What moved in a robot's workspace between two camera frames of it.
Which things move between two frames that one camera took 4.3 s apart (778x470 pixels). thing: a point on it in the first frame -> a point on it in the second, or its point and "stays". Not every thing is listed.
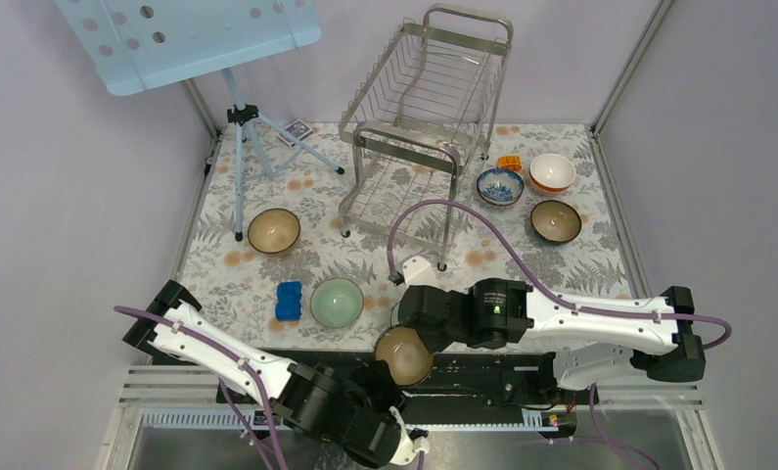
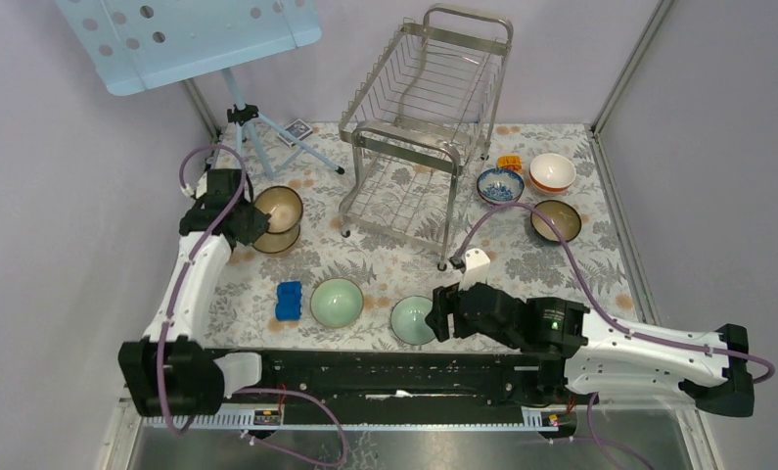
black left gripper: [378, 374] -> [259, 225]
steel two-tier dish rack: [427, 110] stays
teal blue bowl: [556, 220] stays
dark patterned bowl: [409, 359] -> [284, 205]
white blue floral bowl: [499, 186] stays
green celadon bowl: [337, 303] stays
